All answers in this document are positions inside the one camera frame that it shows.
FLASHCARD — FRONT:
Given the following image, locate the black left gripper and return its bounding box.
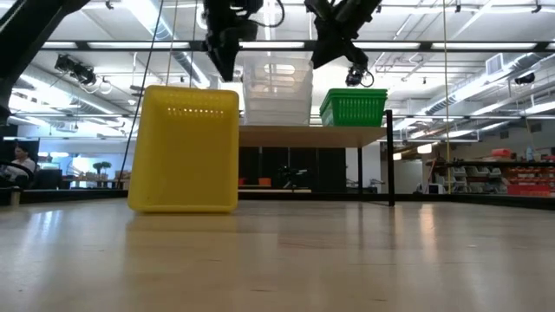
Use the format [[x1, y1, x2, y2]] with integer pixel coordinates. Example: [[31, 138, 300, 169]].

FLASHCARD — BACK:
[[201, 0, 264, 83]]

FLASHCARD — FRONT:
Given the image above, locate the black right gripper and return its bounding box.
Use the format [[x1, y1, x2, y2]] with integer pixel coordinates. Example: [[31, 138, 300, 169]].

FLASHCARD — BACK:
[[310, 18, 370, 70]]

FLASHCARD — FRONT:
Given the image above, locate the clear plastic basket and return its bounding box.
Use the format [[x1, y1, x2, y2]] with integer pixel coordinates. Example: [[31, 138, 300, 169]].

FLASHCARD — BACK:
[[242, 62, 314, 123], [243, 68, 314, 127], [242, 55, 315, 118]]

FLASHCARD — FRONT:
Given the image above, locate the green plastic basket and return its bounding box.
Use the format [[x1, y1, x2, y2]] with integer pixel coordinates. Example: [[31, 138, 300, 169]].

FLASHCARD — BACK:
[[319, 93, 389, 128]]

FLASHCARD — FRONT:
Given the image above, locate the yellow plastic basket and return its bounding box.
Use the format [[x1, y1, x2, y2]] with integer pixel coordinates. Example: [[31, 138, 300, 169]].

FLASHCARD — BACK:
[[127, 84, 241, 215]]

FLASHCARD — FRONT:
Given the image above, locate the wooden shelf with black legs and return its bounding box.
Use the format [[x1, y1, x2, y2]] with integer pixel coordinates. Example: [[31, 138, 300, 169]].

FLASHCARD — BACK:
[[237, 108, 396, 208]]

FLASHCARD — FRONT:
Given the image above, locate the long ceiling light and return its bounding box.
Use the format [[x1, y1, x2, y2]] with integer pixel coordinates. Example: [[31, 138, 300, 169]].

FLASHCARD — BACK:
[[430, 42, 539, 51], [237, 41, 307, 50], [85, 41, 193, 50], [352, 41, 422, 50]]

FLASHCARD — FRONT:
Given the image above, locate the black hanging device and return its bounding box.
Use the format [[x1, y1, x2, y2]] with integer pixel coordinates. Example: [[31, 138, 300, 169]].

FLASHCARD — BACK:
[[53, 53, 114, 95]]

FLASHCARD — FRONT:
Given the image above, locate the rack with white bins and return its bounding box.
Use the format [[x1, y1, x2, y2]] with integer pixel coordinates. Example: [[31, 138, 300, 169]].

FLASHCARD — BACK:
[[449, 166, 508, 195]]

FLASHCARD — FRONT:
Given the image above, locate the person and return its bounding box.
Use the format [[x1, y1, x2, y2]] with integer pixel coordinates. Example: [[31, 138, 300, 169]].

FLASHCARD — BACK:
[[3, 144, 38, 184]]

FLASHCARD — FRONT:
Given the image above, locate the rack with red bins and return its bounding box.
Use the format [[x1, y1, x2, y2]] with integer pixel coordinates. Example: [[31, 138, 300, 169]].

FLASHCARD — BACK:
[[491, 147, 555, 198]]

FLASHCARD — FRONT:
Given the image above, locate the black chair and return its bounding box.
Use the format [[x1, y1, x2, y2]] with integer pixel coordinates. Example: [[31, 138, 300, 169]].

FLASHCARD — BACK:
[[0, 159, 64, 192]]

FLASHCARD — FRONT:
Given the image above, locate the black metal table frame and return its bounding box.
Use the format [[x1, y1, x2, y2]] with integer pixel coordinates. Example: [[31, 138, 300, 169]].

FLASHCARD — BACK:
[[0, 39, 555, 211]]

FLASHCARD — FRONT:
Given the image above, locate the silver ventilation duct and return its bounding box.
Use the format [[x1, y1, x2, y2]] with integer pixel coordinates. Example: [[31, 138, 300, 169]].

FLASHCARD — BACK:
[[125, 0, 212, 90], [422, 51, 555, 117]]

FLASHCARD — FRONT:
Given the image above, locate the thin black hanging cable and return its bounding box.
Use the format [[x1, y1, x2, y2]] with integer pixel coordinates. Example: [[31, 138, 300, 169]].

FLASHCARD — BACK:
[[115, 0, 167, 191]]

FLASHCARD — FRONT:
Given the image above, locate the black panel wall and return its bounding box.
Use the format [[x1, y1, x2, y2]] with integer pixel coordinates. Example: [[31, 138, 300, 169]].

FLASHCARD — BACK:
[[238, 146, 348, 194]]

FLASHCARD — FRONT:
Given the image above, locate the black tripod camera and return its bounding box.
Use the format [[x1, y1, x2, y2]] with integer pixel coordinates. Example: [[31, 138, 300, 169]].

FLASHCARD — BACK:
[[276, 165, 310, 192]]

